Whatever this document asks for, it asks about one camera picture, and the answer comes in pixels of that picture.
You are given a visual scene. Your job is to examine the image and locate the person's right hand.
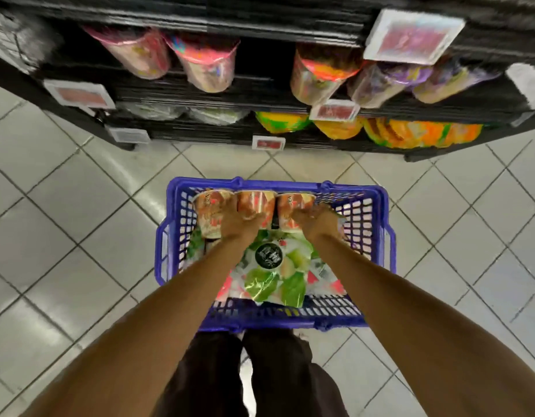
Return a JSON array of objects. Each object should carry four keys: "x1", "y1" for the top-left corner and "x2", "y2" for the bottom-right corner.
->
[{"x1": 292, "y1": 203, "x2": 345, "y2": 244}]

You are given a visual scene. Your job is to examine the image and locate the person's leg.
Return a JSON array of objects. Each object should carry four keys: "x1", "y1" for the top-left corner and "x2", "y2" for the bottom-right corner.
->
[
  {"x1": 152, "y1": 332, "x2": 251, "y2": 417},
  {"x1": 242, "y1": 328, "x2": 351, "y2": 417}
]

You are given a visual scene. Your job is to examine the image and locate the person's right leg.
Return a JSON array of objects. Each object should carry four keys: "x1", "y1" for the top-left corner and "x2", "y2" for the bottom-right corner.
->
[{"x1": 242, "y1": 328, "x2": 351, "y2": 417}]

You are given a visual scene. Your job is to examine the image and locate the person's left hand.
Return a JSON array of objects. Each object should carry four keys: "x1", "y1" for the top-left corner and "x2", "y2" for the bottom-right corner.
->
[{"x1": 220, "y1": 203, "x2": 267, "y2": 247}]

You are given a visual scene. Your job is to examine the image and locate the black low shelf rack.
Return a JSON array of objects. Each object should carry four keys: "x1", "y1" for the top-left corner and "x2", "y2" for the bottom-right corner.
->
[{"x1": 0, "y1": 0, "x2": 535, "y2": 163}]

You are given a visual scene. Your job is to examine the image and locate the white price tag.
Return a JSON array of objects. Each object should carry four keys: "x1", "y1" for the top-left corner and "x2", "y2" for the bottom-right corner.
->
[{"x1": 106, "y1": 127, "x2": 152, "y2": 145}]

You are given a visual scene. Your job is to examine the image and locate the person's right forearm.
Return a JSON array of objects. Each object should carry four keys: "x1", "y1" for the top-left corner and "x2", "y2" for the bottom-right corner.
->
[{"x1": 312, "y1": 233, "x2": 535, "y2": 417}]

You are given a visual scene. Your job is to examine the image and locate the person's left forearm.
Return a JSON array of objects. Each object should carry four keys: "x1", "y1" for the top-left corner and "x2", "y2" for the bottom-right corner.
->
[{"x1": 20, "y1": 236, "x2": 251, "y2": 417}]

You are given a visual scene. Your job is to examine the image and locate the person's left leg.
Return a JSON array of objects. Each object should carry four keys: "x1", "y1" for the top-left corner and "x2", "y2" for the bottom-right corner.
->
[{"x1": 152, "y1": 332, "x2": 251, "y2": 417}]

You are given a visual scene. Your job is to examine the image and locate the red price tag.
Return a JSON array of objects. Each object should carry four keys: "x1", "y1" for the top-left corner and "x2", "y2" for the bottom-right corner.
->
[
  {"x1": 308, "y1": 99, "x2": 362, "y2": 123},
  {"x1": 251, "y1": 135, "x2": 287, "y2": 152},
  {"x1": 363, "y1": 8, "x2": 467, "y2": 67},
  {"x1": 43, "y1": 78, "x2": 117, "y2": 111}
]

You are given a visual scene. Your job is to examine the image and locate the blue plastic shopping basket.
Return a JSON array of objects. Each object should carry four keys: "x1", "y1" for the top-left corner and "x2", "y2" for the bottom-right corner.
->
[{"x1": 153, "y1": 176, "x2": 398, "y2": 333}]

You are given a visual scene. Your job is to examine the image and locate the green jelly bag black label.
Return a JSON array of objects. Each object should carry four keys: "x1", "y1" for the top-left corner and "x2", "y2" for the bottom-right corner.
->
[{"x1": 243, "y1": 229, "x2": 317, "y2": 309}]

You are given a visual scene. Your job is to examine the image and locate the red cartoon jelly cup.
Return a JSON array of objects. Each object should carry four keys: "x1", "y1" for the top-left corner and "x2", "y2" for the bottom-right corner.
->
[{"x1": 289, "y1": 43, "x2": 365, "y2": 107}]

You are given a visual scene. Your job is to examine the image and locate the white printed carton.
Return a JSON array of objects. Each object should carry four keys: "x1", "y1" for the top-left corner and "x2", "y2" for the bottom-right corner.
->
[{"x1": 0, "y1": 8, "x2": 62, "y2": 75}]

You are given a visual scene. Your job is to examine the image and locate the purple cartoon jelly cup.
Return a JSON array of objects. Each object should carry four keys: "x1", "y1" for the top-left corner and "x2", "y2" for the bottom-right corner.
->
[
  {"x1": 413, "y1": 56, "x2": 503, "y2": 105},
  {"x1": 347, "y1": 60, "x2": 434, "y2": 110}
]

